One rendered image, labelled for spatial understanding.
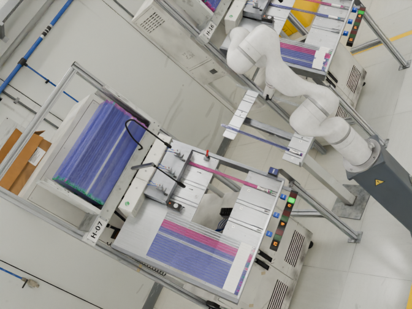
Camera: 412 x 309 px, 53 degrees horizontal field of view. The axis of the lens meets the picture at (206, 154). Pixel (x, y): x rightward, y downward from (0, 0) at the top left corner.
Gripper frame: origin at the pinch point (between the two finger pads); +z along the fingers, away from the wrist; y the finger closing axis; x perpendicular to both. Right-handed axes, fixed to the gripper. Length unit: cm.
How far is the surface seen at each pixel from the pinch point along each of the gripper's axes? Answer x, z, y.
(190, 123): -86, 184, -34
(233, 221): 13, 10, 71
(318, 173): 44, 43, 13
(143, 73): -141, 142, -45
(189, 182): -19, 14, 62
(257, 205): 20, 11, 57
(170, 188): -25, 8, 71
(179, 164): -28, 9, 56
